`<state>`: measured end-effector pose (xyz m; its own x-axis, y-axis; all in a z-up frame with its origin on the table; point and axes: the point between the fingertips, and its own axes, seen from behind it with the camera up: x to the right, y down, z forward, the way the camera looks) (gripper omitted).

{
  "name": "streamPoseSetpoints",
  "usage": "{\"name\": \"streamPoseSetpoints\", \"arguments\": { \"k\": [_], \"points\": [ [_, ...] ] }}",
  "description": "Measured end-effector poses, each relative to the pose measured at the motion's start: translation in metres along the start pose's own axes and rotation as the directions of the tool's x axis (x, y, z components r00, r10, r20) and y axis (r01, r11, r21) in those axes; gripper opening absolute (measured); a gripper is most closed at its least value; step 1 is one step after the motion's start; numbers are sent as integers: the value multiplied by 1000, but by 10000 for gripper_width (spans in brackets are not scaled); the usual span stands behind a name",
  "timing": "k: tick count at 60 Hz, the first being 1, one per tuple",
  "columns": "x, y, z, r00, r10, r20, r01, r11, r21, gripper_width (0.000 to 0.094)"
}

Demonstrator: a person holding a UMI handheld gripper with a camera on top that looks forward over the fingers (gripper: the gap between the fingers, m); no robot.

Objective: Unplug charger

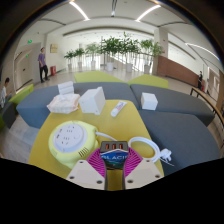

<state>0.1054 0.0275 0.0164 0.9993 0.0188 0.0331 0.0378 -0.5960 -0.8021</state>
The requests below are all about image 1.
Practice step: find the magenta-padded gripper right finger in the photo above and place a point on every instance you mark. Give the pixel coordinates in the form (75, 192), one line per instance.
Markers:
(143, 173)

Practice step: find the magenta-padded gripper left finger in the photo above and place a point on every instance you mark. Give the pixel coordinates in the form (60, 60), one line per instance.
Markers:
(85, 175)

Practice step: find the dark charger block blue label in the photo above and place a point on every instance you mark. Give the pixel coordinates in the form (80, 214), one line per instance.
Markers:
(114, 155)

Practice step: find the round yellow-green power strip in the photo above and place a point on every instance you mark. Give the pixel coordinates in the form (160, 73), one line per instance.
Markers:
(68, 140)

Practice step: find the wide grey sofa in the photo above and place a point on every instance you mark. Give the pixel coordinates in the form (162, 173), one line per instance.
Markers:
(183, 140)

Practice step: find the white tube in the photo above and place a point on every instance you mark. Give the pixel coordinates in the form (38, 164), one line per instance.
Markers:
(118, 109)

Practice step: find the small white box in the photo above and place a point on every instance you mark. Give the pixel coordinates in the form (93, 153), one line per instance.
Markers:
(149, 101)

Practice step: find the white cube tissue box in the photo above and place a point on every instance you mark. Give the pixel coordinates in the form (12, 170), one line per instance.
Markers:
(91, 101)

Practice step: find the white wet wipes packet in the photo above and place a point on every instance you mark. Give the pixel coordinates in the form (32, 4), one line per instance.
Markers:
(63, 104)

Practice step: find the grey sofa with small box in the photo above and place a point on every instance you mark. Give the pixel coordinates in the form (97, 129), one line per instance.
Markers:
(183, 103)

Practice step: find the stack of white boxes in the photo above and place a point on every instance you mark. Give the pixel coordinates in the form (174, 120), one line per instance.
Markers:
(66, 88)

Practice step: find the black metal railing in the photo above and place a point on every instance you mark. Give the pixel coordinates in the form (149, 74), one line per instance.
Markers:
(206, 100)

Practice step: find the dark grey ottoman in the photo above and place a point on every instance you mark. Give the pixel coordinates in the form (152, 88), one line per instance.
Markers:
(8, 115)

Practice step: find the person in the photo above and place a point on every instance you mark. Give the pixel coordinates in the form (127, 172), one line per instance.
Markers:
(200, 80)
(3, 95)
(42, 63)

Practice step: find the red bin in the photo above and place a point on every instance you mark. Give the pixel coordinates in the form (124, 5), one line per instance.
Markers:
(53, 70)

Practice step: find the row of potted plants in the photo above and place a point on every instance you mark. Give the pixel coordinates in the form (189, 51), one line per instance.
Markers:
(111, 46)

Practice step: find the green exit sign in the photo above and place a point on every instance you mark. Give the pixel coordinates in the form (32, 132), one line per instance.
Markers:
(30, 41)

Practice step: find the ceiling strip lights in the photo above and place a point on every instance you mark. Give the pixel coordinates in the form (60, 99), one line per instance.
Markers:
(79, 10)

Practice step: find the green sofa beside wall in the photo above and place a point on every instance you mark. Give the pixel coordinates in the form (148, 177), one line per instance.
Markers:
(21, 94)

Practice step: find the yellow wall picture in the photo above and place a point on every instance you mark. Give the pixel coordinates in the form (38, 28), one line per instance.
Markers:
(53, 48)

